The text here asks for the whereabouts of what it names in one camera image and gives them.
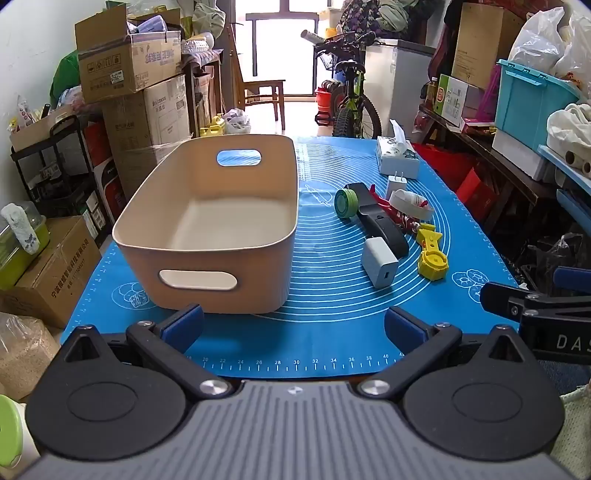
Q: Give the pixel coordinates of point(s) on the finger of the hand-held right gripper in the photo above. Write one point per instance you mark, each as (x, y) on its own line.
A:
(503, 297)
(572, 278)

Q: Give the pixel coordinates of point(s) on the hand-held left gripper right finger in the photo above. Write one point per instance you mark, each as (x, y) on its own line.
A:
(406, 328)

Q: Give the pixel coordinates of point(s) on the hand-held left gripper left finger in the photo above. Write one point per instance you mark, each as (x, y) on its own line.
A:
(182, 325)

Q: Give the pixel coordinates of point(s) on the beige plastic storage bin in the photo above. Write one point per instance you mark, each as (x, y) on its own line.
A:
(212, 217)

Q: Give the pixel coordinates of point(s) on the white pill bottle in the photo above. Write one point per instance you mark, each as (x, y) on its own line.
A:
(413, 205)

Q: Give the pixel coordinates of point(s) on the black plastic bag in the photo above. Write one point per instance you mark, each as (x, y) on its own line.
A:
(554, 263)

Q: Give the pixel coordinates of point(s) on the yellow plastic tool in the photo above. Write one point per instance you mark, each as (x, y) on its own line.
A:
(433, 265)

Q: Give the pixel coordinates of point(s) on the grey usb charger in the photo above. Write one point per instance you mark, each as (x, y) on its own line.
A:
(378, 263)

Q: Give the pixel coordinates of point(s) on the light blue shelf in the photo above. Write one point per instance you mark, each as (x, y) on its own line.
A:
(572, 203)

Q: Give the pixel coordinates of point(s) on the cream knit cloth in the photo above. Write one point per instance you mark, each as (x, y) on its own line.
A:
(575, 429)

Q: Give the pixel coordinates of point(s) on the blue silicone baking mat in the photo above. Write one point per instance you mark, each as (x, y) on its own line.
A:
(323, 286)

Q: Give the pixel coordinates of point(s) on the black plastic tool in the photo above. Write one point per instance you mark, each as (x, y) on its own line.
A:
(385, 228)

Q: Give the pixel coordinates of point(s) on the red paper bag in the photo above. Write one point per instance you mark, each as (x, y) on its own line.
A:
(475, 194)

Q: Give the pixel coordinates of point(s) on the red plastic tool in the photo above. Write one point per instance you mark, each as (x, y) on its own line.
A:
(401, 217)

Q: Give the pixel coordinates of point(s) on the white storage box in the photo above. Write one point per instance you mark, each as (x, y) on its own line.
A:
(519, 154)

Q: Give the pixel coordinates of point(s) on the dark wooden bench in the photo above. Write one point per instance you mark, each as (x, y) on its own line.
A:
(503, 161)

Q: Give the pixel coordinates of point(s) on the taped brown cardboard box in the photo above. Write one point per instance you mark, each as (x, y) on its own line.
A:
(55, 272)

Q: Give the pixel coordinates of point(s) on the green tape roll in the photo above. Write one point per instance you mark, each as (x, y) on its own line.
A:
(345, 203)

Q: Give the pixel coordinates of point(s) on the white plug charger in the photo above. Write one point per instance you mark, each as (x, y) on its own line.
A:
(396, 187)

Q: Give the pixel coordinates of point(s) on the white crumpled cloth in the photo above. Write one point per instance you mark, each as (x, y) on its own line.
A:
(570, 129)

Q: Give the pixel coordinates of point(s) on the clear bag of grain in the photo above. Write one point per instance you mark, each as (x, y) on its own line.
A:
(23, 355)

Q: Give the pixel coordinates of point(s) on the floral tissue box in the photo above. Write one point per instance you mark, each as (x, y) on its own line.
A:
(398, 161)

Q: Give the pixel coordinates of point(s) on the green plastic container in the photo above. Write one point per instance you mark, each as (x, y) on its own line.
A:
(14, 258)

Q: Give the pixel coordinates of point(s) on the teal plastic storage box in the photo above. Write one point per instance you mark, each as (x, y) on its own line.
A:
(531, 101)

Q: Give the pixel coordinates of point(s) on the black metal rack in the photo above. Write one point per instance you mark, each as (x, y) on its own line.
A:
(51, 180)

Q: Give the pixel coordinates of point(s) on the yellow plastic jug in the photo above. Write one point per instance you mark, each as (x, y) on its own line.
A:
(213, 128)

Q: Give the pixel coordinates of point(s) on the green lidded white cup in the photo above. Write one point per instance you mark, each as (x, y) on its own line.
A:
(9, 429)

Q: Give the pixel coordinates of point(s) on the green white carton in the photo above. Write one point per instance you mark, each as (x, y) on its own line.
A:
(455, 99)

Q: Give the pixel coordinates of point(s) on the magenta plastic item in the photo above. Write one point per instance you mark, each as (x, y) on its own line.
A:
(487, 92)

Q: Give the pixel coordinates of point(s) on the small white plastic bag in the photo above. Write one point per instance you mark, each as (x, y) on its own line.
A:
(238, 121)

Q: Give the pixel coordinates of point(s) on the large white plastic bag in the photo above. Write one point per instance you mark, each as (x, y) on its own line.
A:
(545, 41)

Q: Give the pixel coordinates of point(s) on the wooden side table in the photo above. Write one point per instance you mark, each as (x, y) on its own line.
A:
(203, 87)

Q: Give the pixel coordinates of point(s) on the red plastic bucket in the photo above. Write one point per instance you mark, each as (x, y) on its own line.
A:
(324, 104)

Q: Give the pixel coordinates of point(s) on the green black bicycle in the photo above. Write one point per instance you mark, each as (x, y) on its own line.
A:
(353, 92)

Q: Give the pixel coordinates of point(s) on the wooden chair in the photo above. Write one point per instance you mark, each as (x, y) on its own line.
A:
(263, 90)

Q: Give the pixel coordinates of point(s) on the tall brown cardboard box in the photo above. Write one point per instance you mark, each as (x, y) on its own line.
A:
(485, 41)

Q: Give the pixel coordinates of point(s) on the open brown cardboard box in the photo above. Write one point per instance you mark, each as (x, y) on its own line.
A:
(120, 64)

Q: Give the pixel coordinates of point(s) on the green cloth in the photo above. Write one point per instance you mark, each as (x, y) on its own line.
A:
(64, 78)

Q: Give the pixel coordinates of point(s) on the purple floral clothes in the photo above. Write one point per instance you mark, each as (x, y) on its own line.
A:
(364, 18)

